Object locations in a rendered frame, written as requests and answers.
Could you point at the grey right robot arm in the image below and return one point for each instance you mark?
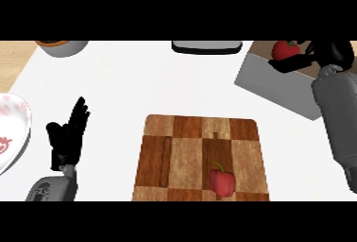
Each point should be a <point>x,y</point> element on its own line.
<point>338,123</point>

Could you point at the grey bowl with brown filling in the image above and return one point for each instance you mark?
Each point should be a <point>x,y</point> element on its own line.
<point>62,47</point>

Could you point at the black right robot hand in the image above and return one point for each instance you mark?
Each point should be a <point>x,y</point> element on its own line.
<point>331,52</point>

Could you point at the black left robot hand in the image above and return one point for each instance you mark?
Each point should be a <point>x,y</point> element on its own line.
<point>68,135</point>

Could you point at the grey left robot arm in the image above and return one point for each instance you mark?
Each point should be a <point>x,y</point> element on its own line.
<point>52,187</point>

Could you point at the red tomato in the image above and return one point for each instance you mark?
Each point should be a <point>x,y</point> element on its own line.
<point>285,49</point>

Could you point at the white plate with red print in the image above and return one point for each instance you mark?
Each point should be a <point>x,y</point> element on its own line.
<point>12,132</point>

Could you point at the checkered wooden cutting board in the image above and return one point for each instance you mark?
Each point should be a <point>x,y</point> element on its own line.
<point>201,159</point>

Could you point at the red bell pepper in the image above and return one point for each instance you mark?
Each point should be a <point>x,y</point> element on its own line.
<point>222,181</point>

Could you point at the grey cardboard box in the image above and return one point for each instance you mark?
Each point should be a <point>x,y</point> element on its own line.
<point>279,82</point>

